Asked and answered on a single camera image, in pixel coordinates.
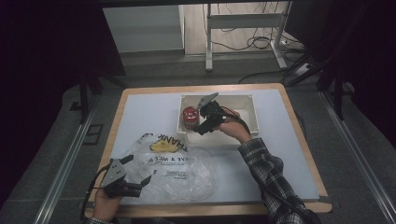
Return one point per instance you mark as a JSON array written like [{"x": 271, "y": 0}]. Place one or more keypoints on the aluminium rail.
[
  {"x": 358, "y": 155},
  {"x": 65, "y": 168}
]

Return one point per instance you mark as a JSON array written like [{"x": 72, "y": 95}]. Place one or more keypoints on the black metal stand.
[
  {"x": 337, "y": 93},
  {"x": 83, "y": 93}
]

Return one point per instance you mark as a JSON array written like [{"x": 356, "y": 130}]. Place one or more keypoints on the white power strip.
[{"x": 302, "y": 69}]

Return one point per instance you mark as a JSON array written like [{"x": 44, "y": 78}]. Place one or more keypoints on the red can with dark label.
[{"x": 190, "y": 118}]

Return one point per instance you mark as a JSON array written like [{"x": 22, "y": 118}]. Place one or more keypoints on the white table mat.
[{"x": 149, "y": 115}]

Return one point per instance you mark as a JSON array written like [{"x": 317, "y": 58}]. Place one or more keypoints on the white panel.
[{"x": 143, "y": 28}]

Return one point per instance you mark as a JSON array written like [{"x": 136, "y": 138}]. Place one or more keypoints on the person's right hand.
[{"x": 233, "y": 127}]

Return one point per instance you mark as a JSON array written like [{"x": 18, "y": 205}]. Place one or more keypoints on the person's left hand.
[{"x": 104, "y": 205}]

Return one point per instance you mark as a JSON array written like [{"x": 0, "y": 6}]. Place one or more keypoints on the white plastic shopping bag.
[{"x": 186, "y": 177}]

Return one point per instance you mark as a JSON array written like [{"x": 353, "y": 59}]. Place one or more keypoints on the white plastic bin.
[{"x": 246, "y": 107}]

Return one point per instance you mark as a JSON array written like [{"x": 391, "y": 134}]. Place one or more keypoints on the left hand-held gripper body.
[{"x": 114, "y": 174}]

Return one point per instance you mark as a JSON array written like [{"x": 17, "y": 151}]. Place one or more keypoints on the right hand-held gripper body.
[{"x": 213, "y": 113}]

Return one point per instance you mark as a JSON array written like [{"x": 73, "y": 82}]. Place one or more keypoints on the white metal desk frame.
[{"x": 243, "y": 21}]

